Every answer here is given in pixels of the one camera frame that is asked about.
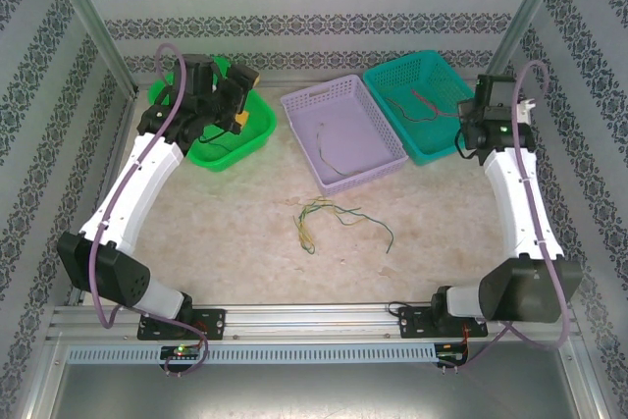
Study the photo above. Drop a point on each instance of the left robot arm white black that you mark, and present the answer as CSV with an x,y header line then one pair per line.
x,y
132,193

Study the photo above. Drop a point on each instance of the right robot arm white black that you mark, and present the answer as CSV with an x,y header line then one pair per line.
x,y
515,203

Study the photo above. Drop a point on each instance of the green plastic basket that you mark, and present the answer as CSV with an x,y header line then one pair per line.
x,y
255,120

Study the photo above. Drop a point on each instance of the teal plastic basket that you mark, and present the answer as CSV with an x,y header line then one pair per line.
x,y
417,75

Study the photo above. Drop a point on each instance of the lilac plastic basket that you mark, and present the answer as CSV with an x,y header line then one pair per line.
x,y
353,134

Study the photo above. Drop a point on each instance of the small circuit board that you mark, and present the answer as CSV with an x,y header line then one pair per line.
x,y
449,355
179,351

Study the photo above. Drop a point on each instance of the grey metal sheet panel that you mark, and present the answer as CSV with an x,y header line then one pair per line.
x,y
314,394

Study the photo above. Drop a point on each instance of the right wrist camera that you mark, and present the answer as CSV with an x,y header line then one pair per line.
x,y
524,107

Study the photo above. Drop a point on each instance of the aluminium frame post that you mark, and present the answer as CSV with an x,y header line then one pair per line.
x,y
93,21
530,16

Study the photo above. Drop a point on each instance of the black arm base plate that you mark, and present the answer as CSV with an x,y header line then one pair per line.
x,y
216,323
409,323

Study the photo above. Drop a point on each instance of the long aluminium base rail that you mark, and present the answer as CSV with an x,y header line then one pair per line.
x,y
309,321

